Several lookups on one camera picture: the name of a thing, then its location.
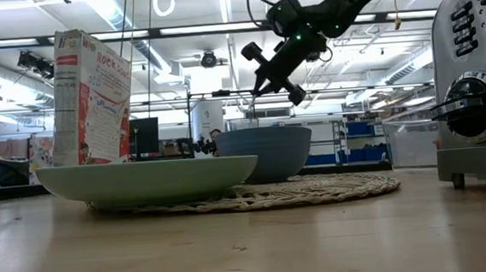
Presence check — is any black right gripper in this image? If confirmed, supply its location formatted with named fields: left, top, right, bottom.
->
left=239, top=28, right=333, bottom=111

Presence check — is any blue bowl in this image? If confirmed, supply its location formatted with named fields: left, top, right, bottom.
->
left=214, top=123, right=317, bottom=187

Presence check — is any round woven straw placemat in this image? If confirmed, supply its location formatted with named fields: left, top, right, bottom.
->
left=86, top=167, right=403, bottom=223

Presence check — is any pale green plate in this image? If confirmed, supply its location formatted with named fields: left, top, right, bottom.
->
left=34, top=152, right=262, bottom=215

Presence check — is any white cylindrical tank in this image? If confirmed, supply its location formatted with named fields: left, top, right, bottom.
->
left=188, top=99, right=227, bottom=157

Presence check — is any blue storage bin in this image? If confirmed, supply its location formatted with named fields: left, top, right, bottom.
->
left=337, top=145, right=389, bottom=164
left=344, top=120, right=375, bottom=139
left=304, top=152, right=339, bottom=167

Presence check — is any black monitor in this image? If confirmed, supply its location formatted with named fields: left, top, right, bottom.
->
left=127, top=116, right=162, bottom=158

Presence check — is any clear plastic container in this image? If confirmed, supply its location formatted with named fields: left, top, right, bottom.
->
left=382, top=117, right=442, bottom=170

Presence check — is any white red cereal box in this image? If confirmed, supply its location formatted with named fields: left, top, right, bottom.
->
left=42, top=25, right=139, bottom=169

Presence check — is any printed white package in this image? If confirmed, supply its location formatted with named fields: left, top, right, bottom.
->
left=26, top=133, right=58, bottom=186

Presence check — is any dark waste bin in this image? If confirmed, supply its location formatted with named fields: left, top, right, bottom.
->
left=0, top=155, right=31, bottom=187

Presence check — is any black ceiling camera with cable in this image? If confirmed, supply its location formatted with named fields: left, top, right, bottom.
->
left=304, top=45, right=334, bottom=64

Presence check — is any round black ceiling camera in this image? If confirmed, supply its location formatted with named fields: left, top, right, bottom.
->
left=199, top=50, right=218, bottom=69

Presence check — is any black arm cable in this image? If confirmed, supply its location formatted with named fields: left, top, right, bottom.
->
left=246, top=0, right=271, bottom=30

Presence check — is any black jointed mount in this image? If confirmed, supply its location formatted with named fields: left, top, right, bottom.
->
left=176, top=128, right=224, bottom=159

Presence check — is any black hanging cable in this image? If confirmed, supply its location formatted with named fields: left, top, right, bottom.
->
left=116, top=0, right=133, bottom=58
left=140, top=0, right=161, bottom=119

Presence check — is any black overhead rail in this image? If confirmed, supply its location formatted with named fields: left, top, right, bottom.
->
left=0, top=8, right=438, bottom=51

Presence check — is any white hanging ring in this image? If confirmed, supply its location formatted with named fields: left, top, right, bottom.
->
left=151, top=0, right=177, bottom=18

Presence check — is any yellow hanging cable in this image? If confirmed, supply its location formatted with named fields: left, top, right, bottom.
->
left=390, top=0, right=404, bottom=31

